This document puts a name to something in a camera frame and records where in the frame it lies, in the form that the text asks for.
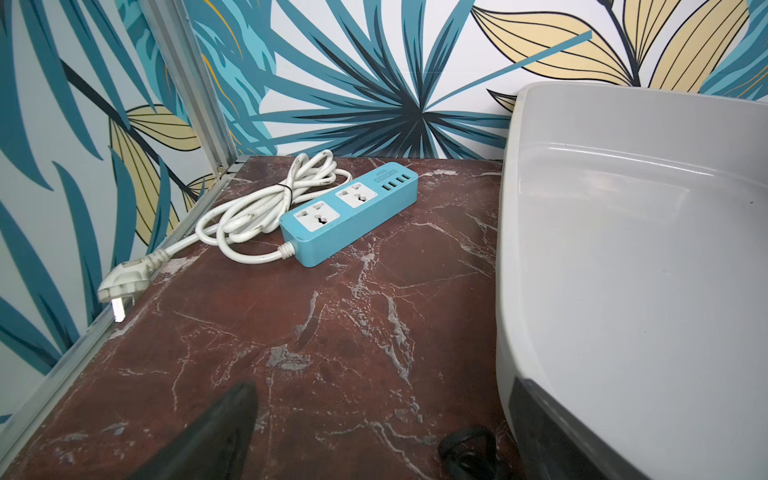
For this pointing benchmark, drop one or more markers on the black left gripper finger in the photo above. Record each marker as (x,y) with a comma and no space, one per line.
(214,446)

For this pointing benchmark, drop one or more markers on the grey plastic storage box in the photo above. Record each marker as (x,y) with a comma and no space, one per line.
(631,274)

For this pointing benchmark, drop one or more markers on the teal power strip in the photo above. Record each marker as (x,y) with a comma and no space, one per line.
(324,226)

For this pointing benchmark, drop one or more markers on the left aluminium frame post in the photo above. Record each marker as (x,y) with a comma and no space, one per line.
(171,26)

